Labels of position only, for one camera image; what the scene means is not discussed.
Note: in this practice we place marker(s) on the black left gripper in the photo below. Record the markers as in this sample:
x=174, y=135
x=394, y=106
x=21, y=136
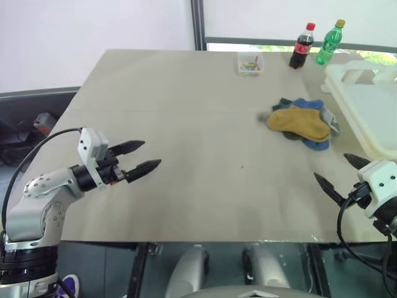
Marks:
x=109, y=170

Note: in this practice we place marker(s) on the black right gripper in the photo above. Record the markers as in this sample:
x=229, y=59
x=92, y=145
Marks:
x=359, y=194

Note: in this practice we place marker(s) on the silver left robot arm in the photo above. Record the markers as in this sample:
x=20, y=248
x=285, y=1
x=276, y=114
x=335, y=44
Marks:
x=34, y=211

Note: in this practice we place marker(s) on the white plastic bin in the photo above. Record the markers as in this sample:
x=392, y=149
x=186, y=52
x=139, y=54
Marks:
x=372, y=105

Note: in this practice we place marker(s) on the small clear box of clips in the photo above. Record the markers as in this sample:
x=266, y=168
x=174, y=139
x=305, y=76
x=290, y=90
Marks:
x=250, y=64

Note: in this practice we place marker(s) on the blue cloth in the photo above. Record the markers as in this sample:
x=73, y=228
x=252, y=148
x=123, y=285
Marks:
x=318, y=146
x=307, y=104

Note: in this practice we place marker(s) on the light grey cloth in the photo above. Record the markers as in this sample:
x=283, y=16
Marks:
x=331, y=119

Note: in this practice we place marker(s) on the dark green cloth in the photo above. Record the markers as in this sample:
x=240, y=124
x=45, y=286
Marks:
x=291, y=136
x=281, y=105

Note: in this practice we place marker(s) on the mustard yellow sock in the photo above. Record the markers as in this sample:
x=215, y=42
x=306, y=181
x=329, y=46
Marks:
x=297, y=124

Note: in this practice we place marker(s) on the black table leg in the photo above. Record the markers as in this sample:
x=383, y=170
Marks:
x=318, y=270
x=138, y=270

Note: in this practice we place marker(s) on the silver rounded robot leg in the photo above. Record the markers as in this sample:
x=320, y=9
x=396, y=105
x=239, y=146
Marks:
x=266, y=270
x=187, y=270

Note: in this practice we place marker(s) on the dark low cabinet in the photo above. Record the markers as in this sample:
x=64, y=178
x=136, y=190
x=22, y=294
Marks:
x=18, y=124

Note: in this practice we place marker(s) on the green bottle with yellow cap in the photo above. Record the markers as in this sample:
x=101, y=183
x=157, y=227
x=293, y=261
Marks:
x=328, y=45

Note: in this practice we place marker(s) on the cola bottle with red cap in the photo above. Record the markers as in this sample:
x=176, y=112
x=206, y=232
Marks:
x=300, y=48

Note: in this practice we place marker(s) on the purple shoe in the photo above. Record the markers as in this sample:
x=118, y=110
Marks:
x=69, y=285

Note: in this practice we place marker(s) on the grey robot torso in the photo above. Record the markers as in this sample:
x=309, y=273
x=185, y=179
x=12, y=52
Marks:
x=251, y=292

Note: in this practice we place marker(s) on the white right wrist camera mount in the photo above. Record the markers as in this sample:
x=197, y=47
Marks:
x=380, y=180

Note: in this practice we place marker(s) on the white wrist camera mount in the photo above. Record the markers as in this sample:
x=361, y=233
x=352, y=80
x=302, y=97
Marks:
x=380, y=180
x=90, y=144

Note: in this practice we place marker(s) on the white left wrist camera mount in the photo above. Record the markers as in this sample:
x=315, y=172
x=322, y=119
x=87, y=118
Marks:
x=90, y=144

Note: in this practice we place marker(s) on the dark window frame post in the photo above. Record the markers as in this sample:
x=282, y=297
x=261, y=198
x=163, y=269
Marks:
x=198, y=25

